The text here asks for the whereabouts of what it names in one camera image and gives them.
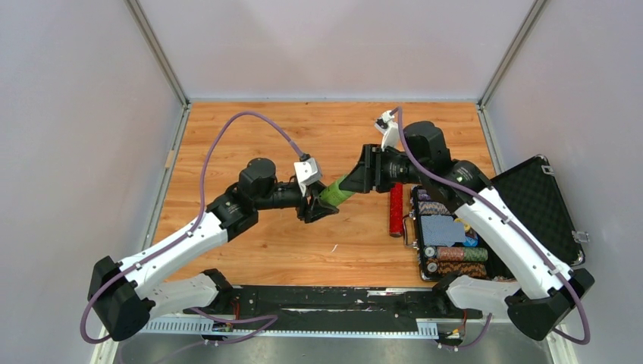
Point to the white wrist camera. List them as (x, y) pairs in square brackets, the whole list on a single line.
[(307, 172), (388, 127)]

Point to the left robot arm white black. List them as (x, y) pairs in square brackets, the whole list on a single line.
[(127, 294)]

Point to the blue playing card deck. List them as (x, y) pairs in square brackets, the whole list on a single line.
[(441, 230)]

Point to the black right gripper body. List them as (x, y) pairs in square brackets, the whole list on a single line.
[(389, 169)]

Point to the green purple chip row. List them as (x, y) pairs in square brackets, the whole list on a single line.
[(427, 206)]

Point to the red glitter tube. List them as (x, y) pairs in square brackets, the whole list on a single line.
[(396, 211)]

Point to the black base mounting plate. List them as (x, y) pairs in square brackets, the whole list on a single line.
[(338, 309)]

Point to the black poker chip case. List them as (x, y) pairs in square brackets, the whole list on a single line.
[(532, 194)]

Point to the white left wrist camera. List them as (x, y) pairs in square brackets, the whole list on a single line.
[(307, 172)]

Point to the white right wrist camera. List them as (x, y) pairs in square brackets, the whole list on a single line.
[(388, 127)]

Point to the orange black chip row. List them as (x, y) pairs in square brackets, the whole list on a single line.
[(443, 260)]

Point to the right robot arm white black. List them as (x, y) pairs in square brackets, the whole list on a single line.
[(544, 290)]

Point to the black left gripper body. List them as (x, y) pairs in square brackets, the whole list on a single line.
[(304, 205)]

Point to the green pill bottle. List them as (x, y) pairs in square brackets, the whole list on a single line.
[(333, 195)]

